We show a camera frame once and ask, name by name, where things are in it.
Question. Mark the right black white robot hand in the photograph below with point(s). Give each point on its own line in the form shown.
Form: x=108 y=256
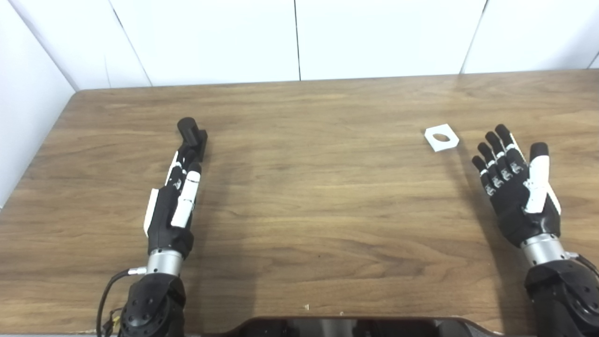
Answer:
x=514 y=210

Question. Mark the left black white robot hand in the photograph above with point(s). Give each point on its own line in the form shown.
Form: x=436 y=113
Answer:
x=164 y=220

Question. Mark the black peg with base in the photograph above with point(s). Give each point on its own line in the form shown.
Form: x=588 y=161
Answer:
x=189 y=128

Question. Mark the white square piece with hole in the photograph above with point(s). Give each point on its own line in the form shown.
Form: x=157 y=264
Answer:
x=450 y=142

